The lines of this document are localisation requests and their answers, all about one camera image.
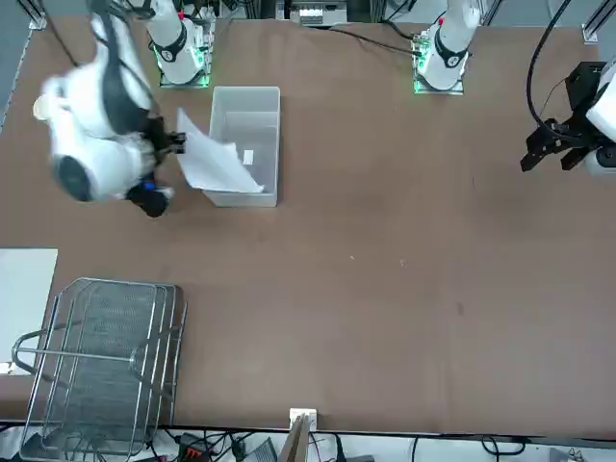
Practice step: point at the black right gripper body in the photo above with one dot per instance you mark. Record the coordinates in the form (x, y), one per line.
(156, 139)

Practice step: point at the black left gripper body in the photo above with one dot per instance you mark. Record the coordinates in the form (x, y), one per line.
(584, 89)

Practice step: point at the white A4 paper sheet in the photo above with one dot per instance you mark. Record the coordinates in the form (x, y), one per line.
(212, 163)

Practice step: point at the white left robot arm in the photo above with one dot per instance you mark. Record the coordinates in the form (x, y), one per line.
(450, 43)

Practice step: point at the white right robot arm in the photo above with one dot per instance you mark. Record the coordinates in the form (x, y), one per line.
(91, 144)

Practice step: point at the silver mesh file organizer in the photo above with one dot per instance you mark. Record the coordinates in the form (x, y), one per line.
(110, 337)

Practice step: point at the black mesh pen cup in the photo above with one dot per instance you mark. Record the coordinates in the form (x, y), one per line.
(151, 204)

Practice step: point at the translucent plastic bin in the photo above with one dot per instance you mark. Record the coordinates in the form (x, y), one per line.
(243, 130)

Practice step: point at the small white label in bin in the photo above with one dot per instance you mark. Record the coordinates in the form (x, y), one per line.
(248, 157)

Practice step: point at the white paper cup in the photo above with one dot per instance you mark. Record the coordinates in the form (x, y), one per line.
(41, 108)

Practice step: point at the flat white board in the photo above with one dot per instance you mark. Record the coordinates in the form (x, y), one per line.
(24, 298)

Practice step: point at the black power adapter with red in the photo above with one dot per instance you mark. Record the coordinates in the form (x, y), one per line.
(191, 450)

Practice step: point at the grey foot pedal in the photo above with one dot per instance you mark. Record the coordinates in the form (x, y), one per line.
(262, 453)

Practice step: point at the brown cardboard panel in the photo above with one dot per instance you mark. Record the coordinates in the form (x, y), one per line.
(296, 443)

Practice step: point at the aluminium frame profile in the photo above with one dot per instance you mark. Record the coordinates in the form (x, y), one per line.
(594, 24)
(37, 13)

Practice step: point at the white wall socket block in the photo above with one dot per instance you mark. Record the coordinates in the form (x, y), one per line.
(303, 415)

